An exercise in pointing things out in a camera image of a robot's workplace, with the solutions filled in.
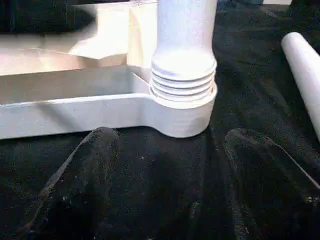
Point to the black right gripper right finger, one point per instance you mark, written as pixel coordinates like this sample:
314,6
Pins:
270,190

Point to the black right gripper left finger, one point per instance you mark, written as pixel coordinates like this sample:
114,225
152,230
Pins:
80,187

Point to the white plastic table top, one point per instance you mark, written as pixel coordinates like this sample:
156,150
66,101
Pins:
75,112

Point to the white plastic table leg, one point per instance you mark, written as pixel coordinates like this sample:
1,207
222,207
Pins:
185,37
302,65

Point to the black work mat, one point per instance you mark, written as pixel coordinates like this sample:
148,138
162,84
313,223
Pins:
250,100

